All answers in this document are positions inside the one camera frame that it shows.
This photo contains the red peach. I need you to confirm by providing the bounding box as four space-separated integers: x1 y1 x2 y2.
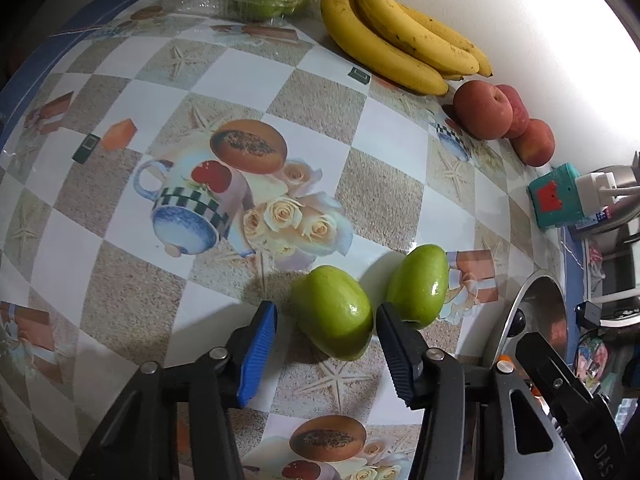
510 118 557 167
452 80 514 141
495 84 531 139

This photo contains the green jujube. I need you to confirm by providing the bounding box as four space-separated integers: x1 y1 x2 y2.
291 265 375 362
386 244 450 330

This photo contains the black charger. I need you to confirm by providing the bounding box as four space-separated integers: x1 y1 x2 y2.
575 301 603 328

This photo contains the printed checkered tablecloth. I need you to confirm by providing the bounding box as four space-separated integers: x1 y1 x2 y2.
0 0 566 480

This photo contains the white power strip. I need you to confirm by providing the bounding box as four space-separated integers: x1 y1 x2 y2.
574 150 640 211

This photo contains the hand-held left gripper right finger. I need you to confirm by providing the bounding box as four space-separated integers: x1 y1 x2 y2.
376 302 576 480

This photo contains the yellow banana bunch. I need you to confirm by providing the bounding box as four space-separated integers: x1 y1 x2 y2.
320 0 494 97

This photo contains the colourful printed bag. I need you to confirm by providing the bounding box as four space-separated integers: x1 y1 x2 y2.
575 337 613 391

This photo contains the pink and white flat box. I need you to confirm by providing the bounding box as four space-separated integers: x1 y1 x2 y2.
582 240 608 296

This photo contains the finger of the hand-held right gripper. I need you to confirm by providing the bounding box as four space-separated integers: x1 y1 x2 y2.
515 332 596 413

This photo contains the silver metal bowl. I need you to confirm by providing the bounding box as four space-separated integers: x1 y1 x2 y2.
479 269 571 376

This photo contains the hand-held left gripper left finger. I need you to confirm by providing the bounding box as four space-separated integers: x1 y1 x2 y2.
70 301 279 480

